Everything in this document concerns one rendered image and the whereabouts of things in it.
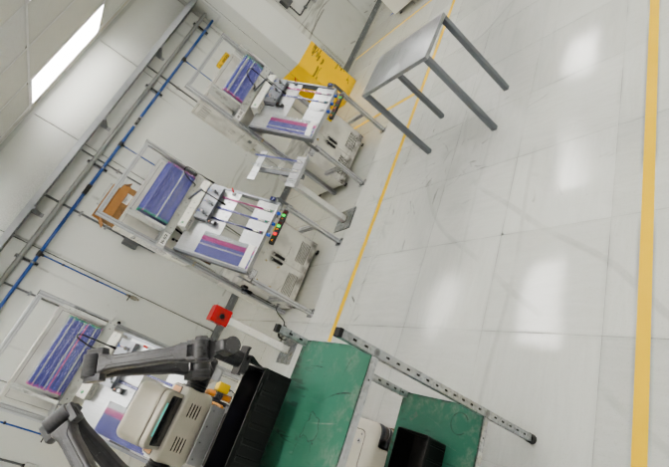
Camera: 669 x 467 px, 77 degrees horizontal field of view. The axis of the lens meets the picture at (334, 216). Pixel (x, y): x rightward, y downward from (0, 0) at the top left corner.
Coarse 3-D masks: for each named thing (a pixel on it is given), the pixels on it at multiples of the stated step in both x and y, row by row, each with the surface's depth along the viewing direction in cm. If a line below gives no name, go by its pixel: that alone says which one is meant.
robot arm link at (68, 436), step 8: (72, 408) 137; (72, 416) 136; (80, 416) 138; (64, 424) 134; (72, 424) 135; (40, 432) 134; (56, 432) 133; (64, 432) 133; (72, 432) 133; (48, 440) 133; (56, 440) 132; (64, 440) 132; (72, 440) 132; (80, 440) 134; (64, 448) 131; (72, 448) 130; (80, 448) 131; (72, 456) 129; (80, 456) 129; (88, 456) 131; (72, 464) 128; (80, 464) 128; (88, 464) 128; (96, 464) 131
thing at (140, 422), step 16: (144, 384) 162; (160, 384) 168; (144, 400) 159; (160, 400) 158; (176, 400) 165; (128, 416) 157; (144, 416) 156; (160, 416) 157; (128, 432) 154; (144, 432) 153; (160, 432) 159; (144, 448) 152
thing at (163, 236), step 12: (144, 144) 368; (192, 168) 381; (120, 180) 353; (180, 204) 370; (144, 216) 351; (156, 228) 366; (300, 228) 417; (312, 228) 401; (156, 240) 362; (240, 276) 343; (276, 300) 372; (312, 312) 375
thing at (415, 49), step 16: (416, 32) 316; (432, 32) 291; (400, 48) 325; (416, 48) 298; (384, 64) 334; (400, 64) 306; (416, 64) 287; (432, 64) 282; (480, 64) 317; (384, 80) 314; (400, 80) 362; (448, 80) 289; (496, 80) 324; (368, 96) 336; (416, 96) 371; (464, 96) 296; (384, 112) 343; (480, 112) 304; (400, 128) 353; (496, 128) 311; (416, 144) 363
